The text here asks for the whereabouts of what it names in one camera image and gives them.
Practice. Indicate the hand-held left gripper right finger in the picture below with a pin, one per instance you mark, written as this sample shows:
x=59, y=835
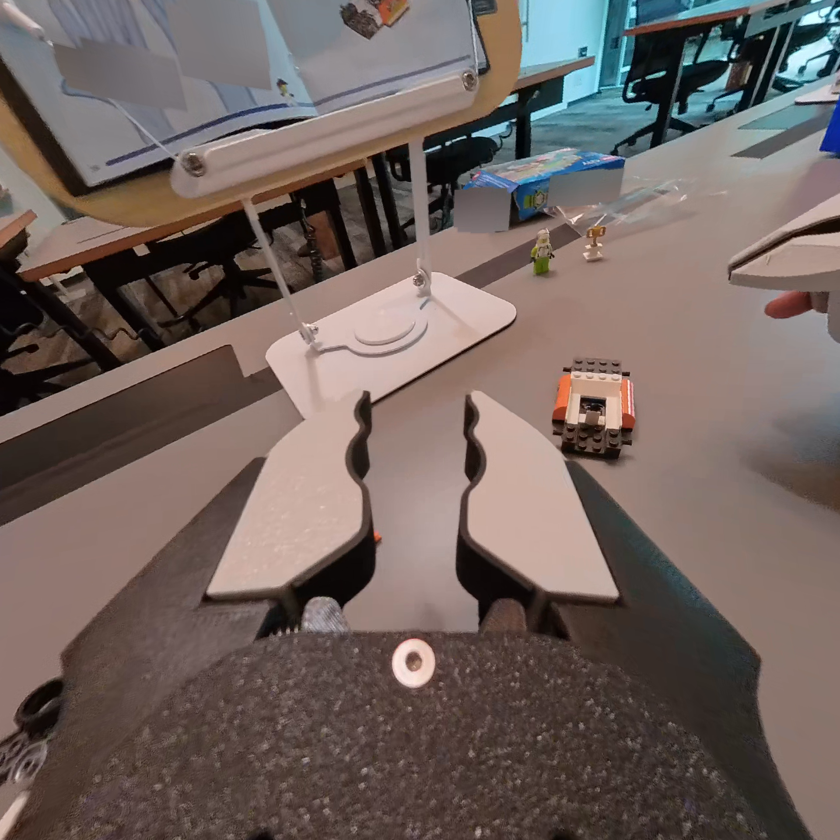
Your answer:
x=538, y=519

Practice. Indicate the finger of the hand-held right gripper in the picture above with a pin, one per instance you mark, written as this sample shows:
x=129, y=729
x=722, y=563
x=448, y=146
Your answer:
x=814, y=226
x=788, y=273

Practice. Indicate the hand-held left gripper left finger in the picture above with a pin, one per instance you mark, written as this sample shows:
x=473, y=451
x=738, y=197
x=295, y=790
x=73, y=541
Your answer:
x=295, y=519

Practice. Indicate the orange white lego car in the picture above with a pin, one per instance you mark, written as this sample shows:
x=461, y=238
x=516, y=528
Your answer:
x=595, y=407

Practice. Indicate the white book stand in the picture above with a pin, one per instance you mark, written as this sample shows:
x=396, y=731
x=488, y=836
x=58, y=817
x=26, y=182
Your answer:
x=446, y=328

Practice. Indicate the instruction booklet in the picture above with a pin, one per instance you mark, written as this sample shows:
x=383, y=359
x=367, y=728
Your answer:
x=394, y=59

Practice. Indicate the black lego tire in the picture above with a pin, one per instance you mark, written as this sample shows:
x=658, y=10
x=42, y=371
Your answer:
x=37, y=706

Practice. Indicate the grey lego wheel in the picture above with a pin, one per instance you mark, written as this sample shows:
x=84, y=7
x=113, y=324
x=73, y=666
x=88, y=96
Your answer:
x=20, y=761

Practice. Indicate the blue storage bin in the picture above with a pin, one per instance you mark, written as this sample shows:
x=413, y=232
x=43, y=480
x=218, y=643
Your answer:
x=831, y=129

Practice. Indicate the clear plastic bag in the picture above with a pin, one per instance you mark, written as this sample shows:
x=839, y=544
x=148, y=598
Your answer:
x=643, y=204

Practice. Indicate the small gold trophy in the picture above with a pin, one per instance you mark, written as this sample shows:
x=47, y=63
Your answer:
x=593, y=243

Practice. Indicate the black office chair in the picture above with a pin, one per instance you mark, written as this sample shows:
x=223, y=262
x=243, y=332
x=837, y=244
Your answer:
x=223, y=263
x=670, y=79
x=453, y=164

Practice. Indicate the blue cardboard box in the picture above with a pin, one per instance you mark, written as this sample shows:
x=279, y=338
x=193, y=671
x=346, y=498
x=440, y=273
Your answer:
x=565, y=177

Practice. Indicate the green minifigure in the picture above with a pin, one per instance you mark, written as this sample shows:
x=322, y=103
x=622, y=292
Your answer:
x=542, y=252

